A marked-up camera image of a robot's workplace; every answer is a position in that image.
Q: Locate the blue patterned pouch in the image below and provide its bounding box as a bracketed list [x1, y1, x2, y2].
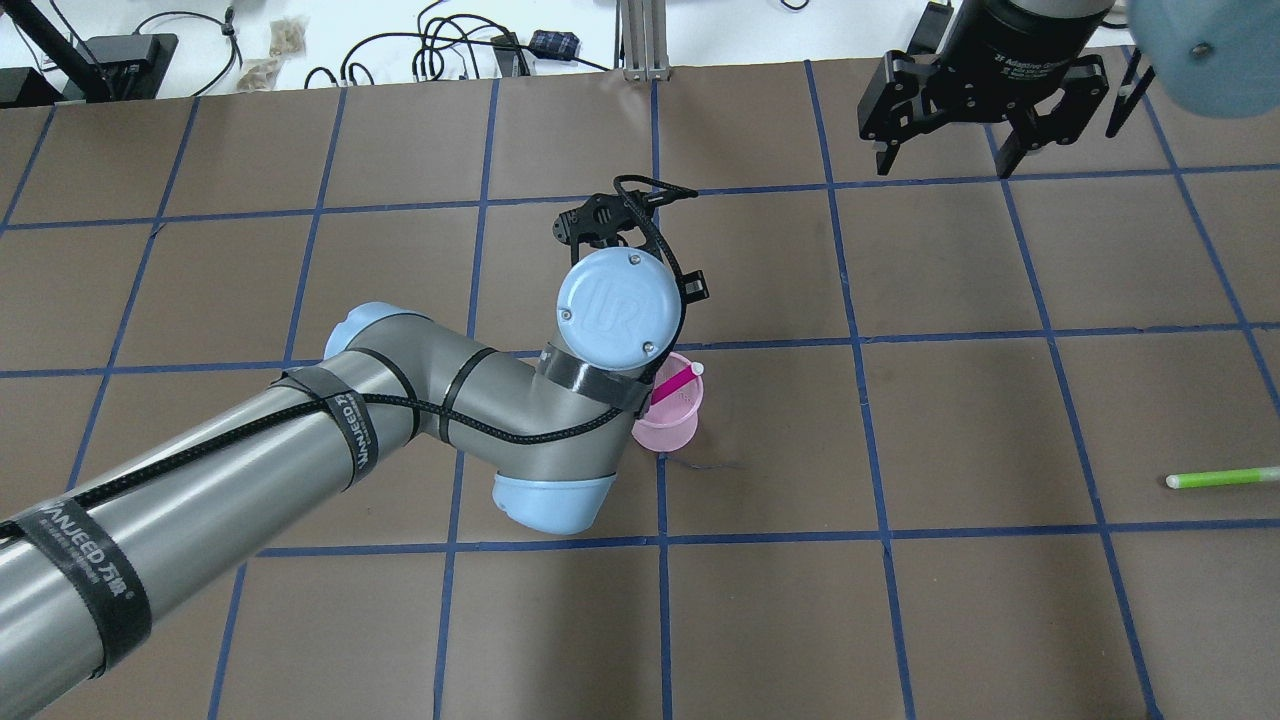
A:
[527, 29, 581, 61]

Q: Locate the black power brick top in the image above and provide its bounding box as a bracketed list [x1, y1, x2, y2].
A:
[74, 33, 179, 101]

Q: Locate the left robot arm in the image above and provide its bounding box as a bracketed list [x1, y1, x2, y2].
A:
[1, 176, 708, 719]

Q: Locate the pink mesh cup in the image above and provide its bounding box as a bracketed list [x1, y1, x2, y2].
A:
[631, 352, 705, 454]

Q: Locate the aluminium frame post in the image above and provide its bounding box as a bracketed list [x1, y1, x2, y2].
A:
[614, 0, 671, 82]

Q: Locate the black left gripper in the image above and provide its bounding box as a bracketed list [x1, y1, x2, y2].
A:
[552, 176, 710, 301]

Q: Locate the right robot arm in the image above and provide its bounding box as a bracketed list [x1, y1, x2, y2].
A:
[858, 1, 1279, 178]

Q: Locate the pink marker pen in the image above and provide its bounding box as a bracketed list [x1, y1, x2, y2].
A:
[650, 363, 705, 405]

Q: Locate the green marker pen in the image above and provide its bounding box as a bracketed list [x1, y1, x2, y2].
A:
[1164, 466, 1279, 489]

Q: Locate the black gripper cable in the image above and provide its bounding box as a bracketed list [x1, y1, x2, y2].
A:
[0, 176, 701, 530]

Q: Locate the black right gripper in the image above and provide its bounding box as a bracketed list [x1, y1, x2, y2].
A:
[858, 1, 1115, 181]

